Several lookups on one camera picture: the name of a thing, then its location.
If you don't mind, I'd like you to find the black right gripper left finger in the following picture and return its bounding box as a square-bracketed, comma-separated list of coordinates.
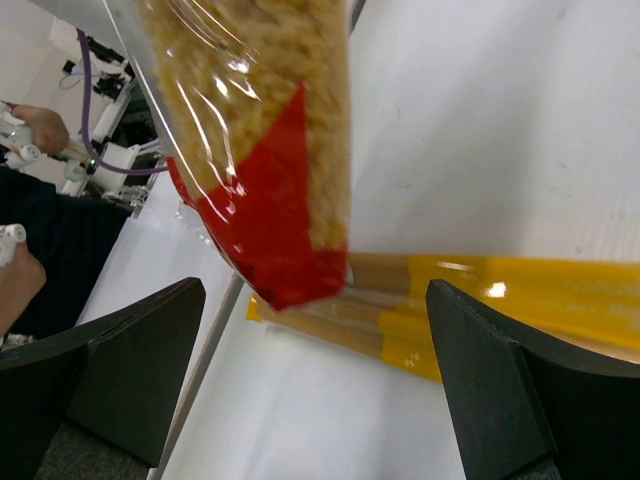
[1, 278, 206, 479]

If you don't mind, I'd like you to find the purple cable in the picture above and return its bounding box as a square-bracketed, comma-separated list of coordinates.
[75, 28, 169, 176]

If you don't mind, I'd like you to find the yellow spaghetti bag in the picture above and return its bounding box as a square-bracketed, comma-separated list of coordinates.
[247, 253, 639, 381]

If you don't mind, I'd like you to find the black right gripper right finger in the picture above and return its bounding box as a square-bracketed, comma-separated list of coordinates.
[425, 280, 639, 479]

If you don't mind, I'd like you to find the person's hand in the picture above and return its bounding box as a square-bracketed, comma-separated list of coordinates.
[0, 244, 46, 336]

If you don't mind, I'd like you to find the red clear fusilli bag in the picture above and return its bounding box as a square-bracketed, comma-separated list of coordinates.
[106, 0, 351, 310]

